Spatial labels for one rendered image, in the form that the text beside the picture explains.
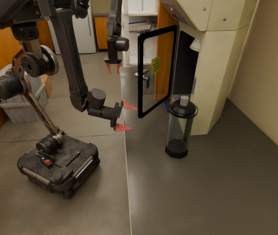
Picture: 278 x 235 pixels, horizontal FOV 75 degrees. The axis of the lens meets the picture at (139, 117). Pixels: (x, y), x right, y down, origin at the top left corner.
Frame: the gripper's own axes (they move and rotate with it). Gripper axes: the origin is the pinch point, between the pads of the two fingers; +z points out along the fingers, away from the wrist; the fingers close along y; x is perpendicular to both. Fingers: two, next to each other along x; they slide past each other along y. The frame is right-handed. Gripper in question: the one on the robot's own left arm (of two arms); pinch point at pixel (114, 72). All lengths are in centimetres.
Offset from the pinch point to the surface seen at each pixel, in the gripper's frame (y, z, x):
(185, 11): 24, -38, -47
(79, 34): -83, 63, 444
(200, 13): 28, -37, -47
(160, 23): 25.2, -29.2, -10.2
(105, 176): -16, 110, 5
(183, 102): 23, -11, -58
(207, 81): 36, -13, -48
